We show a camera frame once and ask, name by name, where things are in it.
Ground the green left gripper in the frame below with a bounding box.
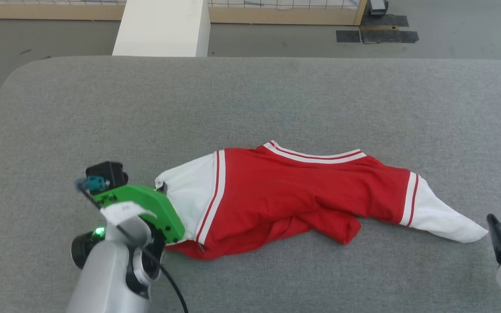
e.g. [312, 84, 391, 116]
[94, 182, 186, 244]

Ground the red and white jersey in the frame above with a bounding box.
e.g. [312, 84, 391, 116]
[154, 140, 489, 261]

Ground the white rectangular box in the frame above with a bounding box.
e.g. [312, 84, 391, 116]
[112, 0, 211, 58]

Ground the lemon print partition panel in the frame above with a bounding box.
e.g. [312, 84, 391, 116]
[0, 0, 368, 26]

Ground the dark brown floor plate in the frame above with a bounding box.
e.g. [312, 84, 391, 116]
[360, 26, 420, 44]

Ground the black floor plate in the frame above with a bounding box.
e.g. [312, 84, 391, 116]
[361, 14, 409, 27]

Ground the grey partition foot with caster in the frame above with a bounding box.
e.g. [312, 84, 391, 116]
[368, 0, 389, 17]

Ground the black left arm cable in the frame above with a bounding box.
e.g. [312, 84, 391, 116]
[75, 178, 189, 313]

